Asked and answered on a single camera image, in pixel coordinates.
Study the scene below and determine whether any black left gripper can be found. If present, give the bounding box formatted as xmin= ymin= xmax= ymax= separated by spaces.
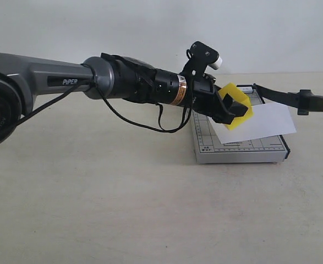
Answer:
xmin=187 ymin=74 xmax=248 ymax=124

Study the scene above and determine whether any yellow foam cube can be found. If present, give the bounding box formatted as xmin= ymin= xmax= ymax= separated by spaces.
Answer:
xmin=218 ymin=83 xmax=254 ymax=130

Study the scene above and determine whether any white paper sheet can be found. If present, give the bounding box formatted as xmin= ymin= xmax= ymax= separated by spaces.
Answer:
xmin=208 ymin=102 xmax=297 ymax=144

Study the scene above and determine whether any black cutter blade arm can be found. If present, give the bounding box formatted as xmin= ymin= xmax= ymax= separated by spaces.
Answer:
xmin=253 ymin=84 xmax=323 ymax=116

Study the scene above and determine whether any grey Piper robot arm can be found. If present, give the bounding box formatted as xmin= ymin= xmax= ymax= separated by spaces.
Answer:
xmin=0 ymin=53 xmax=226 ymax=144

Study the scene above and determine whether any grey paper cutter base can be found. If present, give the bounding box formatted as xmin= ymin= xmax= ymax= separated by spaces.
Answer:
xmin=191 ymin=85 xmax=290 ymax=164

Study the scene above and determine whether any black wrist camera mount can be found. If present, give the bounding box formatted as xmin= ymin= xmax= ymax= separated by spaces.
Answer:
xmin=181 ymin=41 xmax=223 ymax=80

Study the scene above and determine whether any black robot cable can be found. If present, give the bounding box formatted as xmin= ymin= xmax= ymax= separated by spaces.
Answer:
xmin=0 ymin=63 xmax=192 ymax=151

